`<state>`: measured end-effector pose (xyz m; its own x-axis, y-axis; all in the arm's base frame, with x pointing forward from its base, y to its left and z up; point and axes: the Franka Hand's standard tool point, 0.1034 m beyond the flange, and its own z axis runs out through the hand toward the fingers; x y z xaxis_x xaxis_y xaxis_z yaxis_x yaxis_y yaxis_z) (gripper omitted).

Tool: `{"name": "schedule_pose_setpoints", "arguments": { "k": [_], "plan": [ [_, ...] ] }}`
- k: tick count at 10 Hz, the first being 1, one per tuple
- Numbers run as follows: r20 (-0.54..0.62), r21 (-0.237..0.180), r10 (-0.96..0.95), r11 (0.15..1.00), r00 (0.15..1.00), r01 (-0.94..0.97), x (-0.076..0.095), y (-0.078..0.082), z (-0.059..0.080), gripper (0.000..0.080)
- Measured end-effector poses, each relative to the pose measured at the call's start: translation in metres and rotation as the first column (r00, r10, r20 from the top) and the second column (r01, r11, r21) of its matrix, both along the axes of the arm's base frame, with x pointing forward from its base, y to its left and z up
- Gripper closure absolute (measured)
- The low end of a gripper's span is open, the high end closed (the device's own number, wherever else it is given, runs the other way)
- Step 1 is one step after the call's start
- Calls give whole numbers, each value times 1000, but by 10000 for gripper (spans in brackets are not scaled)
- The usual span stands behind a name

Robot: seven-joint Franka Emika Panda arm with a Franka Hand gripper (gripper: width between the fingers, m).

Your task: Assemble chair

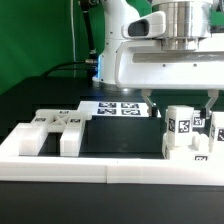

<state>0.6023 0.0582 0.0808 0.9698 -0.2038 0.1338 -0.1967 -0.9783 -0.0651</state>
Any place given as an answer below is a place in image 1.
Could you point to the white sheet with tags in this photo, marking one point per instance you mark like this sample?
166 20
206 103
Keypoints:
114 109

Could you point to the white chair back part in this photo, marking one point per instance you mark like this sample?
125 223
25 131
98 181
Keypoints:
70 124

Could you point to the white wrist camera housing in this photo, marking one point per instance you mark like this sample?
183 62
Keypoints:
150 26

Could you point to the white tagged cube right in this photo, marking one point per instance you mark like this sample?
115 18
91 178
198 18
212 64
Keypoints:
198 121

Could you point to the white U-shaped obstacle frame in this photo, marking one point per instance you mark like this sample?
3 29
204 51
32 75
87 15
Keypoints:
14 167

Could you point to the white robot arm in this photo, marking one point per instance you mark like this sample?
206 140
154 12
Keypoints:
174 47

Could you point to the white chair seat part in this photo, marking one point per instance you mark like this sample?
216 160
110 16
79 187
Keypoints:
201 149

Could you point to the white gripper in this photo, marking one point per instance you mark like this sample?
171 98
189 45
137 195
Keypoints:
144 65

